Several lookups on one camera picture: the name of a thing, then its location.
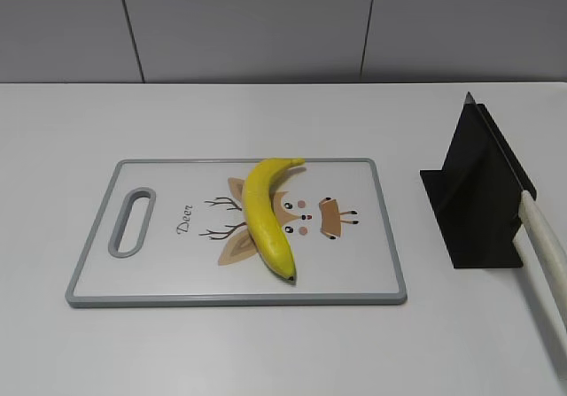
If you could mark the black knife stand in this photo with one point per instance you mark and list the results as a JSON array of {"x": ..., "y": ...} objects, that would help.
[{"x": 475, "y": 195}]

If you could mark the white handled kitchen knife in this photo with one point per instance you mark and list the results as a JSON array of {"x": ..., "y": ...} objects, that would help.
[{"x": 549, "y": 251}]

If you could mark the white deer cutting board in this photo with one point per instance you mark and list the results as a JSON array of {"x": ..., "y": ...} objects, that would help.
[{"x": 171, "y": 233}]

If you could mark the yellow plastic banana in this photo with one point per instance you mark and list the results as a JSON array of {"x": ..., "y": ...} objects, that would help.
[{"x": 264, "y": 228}]

